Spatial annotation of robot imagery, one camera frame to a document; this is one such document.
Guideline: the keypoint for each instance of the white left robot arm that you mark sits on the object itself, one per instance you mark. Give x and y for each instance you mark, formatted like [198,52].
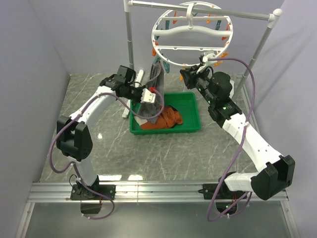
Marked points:
[73,135]

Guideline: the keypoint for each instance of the aluminium mounting rail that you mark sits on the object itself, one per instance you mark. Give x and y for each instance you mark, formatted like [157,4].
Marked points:
[125,192]

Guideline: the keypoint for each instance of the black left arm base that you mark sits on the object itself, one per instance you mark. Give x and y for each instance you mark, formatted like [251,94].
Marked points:
[79,192]

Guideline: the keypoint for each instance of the teal clothes peg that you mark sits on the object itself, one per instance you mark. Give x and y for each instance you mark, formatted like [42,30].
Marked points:
[166,67]
[167,23]
[157,59]

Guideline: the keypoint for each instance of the green plastic tray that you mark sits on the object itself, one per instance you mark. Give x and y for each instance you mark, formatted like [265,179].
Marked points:
[185,103]

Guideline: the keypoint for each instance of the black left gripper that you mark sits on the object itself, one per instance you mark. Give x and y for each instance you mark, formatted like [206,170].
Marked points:
[140,88]

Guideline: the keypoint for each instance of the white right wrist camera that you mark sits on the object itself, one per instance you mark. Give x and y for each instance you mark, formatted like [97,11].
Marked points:
[207,59]

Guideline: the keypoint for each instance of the white grey drying rack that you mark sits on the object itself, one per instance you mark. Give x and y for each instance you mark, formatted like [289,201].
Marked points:
[198,10]

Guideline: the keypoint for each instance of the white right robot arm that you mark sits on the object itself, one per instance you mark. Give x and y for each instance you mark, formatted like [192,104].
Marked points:
[274,171]

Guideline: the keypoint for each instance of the orange white underwear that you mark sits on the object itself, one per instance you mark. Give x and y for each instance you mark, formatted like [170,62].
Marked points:
[169,118]

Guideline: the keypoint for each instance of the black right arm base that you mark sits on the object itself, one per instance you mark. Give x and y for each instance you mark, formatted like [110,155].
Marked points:
[209,189]

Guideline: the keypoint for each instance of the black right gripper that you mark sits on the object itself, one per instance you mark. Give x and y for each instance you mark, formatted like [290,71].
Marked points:
[190,75]

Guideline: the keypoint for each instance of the white round clip hanger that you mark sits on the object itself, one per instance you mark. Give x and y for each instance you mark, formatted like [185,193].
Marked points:
[191,39]

